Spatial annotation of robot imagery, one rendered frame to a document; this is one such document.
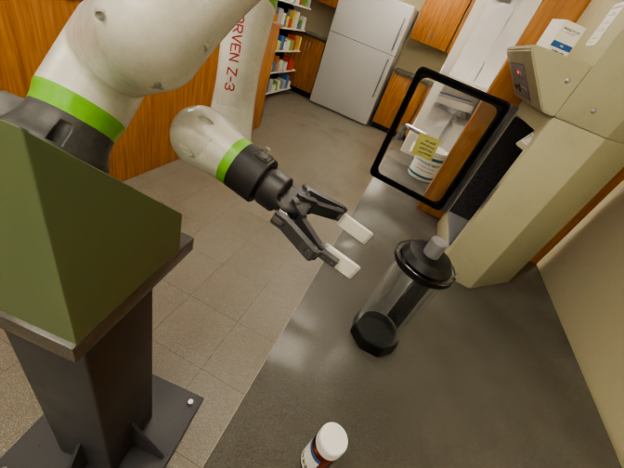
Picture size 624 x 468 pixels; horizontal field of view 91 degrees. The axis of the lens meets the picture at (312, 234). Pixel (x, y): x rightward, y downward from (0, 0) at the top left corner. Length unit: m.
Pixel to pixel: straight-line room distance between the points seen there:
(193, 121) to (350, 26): 5.40
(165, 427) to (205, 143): 1.19
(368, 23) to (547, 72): 5.10
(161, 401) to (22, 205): 1.22
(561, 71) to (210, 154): 0.70
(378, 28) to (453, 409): 5.50
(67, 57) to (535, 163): 0.90
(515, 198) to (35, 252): 0.91
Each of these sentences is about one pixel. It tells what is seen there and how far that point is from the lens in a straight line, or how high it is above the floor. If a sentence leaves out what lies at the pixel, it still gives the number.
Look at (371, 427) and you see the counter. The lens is 0.61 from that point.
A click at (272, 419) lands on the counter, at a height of 0.94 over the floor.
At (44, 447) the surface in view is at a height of 0.01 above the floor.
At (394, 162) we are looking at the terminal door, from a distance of 1.22.
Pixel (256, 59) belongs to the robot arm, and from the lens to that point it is 0.76.
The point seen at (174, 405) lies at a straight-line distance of 1.55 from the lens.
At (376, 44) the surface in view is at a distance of 5.80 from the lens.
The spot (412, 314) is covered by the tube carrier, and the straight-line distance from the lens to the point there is 0.59.
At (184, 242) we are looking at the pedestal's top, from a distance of 0.76.
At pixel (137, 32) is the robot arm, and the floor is 1.36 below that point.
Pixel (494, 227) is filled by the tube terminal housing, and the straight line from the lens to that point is 0.93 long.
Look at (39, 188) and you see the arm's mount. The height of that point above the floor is 1.22.
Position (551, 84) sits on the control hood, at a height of 1.46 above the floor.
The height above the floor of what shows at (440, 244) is 1.21.
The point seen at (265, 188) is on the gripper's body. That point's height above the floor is 1.17.
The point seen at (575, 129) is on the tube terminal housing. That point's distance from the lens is 0.87.
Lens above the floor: 1.45
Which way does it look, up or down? 35 degrees down
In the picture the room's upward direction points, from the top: 22 degrees clockwise
